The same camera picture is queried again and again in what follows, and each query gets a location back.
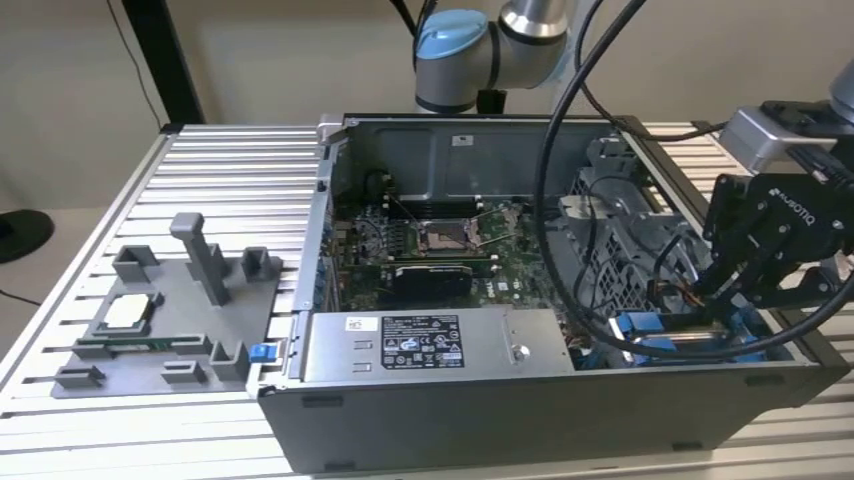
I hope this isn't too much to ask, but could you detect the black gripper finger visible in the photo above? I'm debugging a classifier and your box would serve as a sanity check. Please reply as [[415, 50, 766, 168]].
[[691, 173, 759, 301], [706, 249, 843, 321]]

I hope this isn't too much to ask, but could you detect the black wire with orange strands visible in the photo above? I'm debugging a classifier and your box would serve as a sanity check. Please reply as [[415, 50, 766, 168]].
[[650, 234, 708, 314]]

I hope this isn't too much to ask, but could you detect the hard disk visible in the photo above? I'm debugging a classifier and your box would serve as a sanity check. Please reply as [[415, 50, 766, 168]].
[[610, 307, 775, 366]]

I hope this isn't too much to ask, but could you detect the grey perforated drive cage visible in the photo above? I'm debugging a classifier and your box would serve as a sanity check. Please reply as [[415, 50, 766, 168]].
[[552, 134, 715, 321]]

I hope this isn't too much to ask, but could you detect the green motherboard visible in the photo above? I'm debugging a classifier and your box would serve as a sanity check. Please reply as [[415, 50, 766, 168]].
[[329, 197, 582, 314]]

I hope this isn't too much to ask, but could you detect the CPU socket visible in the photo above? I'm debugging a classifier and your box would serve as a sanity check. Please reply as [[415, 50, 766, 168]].
[[413, 215, 483, 256]]

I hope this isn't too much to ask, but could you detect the black graphics card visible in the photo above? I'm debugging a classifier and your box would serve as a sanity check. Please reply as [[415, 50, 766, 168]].
[[379, 262, 476, 310]]

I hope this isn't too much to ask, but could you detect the open grey PC case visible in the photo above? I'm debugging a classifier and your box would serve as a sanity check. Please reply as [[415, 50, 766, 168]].
[[245, 112, 854, 476]]

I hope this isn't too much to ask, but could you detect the silver power supply unit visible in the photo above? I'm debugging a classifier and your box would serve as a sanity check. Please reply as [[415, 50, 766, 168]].
[[292, 305, 576, 384]]

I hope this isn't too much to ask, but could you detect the grey parts rack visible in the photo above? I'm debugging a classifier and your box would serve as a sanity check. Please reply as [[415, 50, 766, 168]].
[[49, 212, 287, 401]]

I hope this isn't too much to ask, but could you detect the green RAM stick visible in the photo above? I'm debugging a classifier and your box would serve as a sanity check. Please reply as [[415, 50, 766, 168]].
[[77, 335, 205, 351]]

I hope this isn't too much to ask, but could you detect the silver CPU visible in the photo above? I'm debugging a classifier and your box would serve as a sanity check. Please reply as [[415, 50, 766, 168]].
[[99, 295, 156, 329]]

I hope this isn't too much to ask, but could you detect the black round stand base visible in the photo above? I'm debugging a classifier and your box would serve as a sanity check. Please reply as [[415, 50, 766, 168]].
[[0, 209, 54, 265]]

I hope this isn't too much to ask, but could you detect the blue data wire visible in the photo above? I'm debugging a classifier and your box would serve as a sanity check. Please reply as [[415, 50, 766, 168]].
[[726, 304, 770, 361]]

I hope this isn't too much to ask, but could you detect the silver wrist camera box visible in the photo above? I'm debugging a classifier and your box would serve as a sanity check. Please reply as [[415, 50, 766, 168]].
[[718, 105, 843, 175]]

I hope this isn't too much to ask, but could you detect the black camera cable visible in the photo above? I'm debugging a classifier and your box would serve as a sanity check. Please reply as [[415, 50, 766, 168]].
[[574, 49, 728, 144]]

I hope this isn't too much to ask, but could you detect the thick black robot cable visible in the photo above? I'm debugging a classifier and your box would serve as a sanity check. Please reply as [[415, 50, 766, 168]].
[[536, 0, 854, 359]]

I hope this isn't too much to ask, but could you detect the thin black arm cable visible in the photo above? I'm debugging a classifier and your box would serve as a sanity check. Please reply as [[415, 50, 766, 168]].
[[388, 0, 439, 37]]

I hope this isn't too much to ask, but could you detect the black frame post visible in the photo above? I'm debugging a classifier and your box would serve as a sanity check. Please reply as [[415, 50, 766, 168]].
[[123, 0, 207, 126]]

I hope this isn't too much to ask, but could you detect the thin black wall cable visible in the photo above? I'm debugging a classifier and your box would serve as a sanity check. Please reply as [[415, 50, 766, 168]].
[[105, 0, 165, 131]]

